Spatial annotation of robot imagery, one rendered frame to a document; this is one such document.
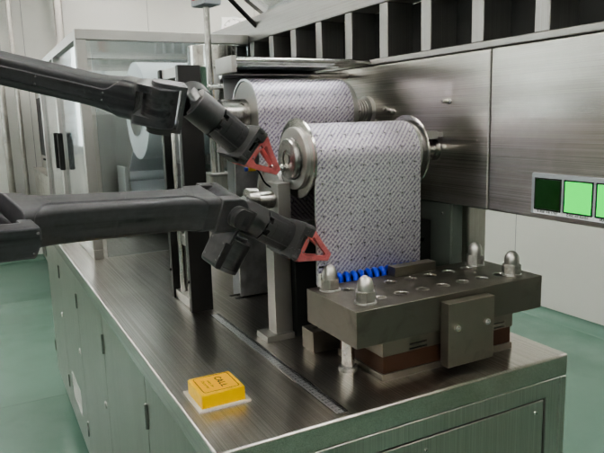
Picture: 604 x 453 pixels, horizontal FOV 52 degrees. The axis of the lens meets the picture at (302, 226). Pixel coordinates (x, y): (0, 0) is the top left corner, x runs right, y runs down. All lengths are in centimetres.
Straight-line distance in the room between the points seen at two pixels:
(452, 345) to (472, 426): 14
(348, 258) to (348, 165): 17
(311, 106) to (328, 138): 25
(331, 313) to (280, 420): 20
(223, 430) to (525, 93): 74
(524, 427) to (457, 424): 16
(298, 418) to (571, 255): 337
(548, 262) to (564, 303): 28
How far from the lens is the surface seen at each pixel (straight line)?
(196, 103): 106
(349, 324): 98
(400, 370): 106
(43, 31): 662
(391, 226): 121
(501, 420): 115
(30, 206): 79
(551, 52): 113
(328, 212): 113
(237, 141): 109
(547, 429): 124
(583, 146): 109
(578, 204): 109
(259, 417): 94
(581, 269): 414
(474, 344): 110
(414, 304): 102
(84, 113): 201
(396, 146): 120
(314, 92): 139
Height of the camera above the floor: 133
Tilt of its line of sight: 10 degrees down
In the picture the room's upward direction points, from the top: 2 degrees counter-clockwise
